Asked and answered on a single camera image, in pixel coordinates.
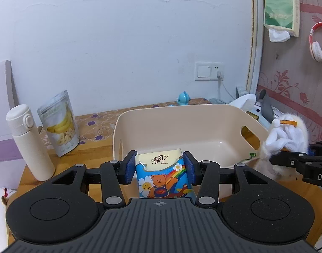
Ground white fluffy duck plush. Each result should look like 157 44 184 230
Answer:
254 113 309 181

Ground cartoon bear tissue pack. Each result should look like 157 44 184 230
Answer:
135 148 196 200

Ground bag of dried herbs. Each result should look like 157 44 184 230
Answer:
242 152 257 163

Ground beige plastic storage bin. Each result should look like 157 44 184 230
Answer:
113 105 267 168

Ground banana chips pouch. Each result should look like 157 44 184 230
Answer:
37 90 79 157

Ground red white headphones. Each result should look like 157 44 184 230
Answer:
309 22 322 62

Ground white thermos bottle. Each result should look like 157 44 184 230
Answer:
6 104 55 182

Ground light blue bedding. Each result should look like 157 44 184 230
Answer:
208 84 249 105

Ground blue toy figurine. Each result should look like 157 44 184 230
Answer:
177 91 191 106

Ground hanging green tissue pack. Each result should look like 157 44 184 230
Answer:
263 0 300 43

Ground white device with grey strap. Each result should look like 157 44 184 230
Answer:
251 89 283 129

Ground white plug with cable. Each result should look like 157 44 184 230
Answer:
216 70 236 101

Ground white wall switch socket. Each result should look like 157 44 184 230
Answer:
194 62 225 81

